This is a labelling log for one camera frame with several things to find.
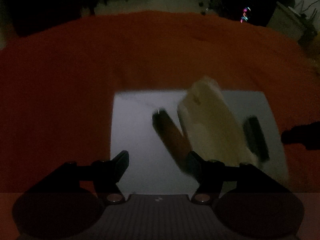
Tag white flat board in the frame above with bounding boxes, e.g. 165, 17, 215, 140
111, 90, 289, 196

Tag colourful light string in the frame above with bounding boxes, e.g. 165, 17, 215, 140
240, 6, 252, 23

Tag red tablecloth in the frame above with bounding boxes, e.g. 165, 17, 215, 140
1, 11, 319, 193

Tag cardboard box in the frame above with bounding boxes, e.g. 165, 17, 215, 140
267, 2, 308, 41

